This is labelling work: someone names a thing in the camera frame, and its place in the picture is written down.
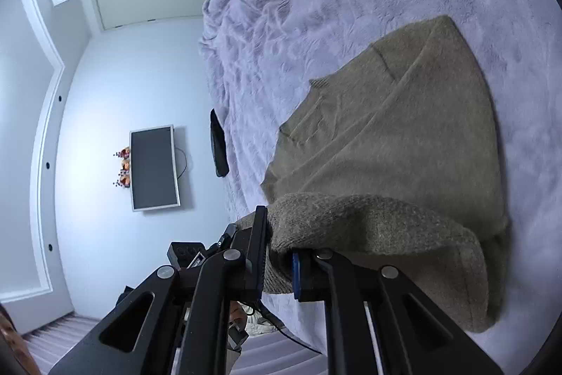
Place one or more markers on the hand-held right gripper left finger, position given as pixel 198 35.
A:
pixel 257 252

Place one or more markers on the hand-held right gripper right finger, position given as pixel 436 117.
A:
pixel 296 274

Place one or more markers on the small orange wall decoration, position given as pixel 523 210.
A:
pixel 124 170

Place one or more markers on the olive brown knit sweater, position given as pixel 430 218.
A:
pixel 395 137

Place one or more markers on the white framed wall television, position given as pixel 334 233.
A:
pixel 153 168

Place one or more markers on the person's left hand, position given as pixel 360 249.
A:
pixel 239 313

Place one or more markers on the lilac embossed blanket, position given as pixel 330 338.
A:
pixel 263 50

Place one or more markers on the black cloth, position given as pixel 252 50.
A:
pixel 218 146

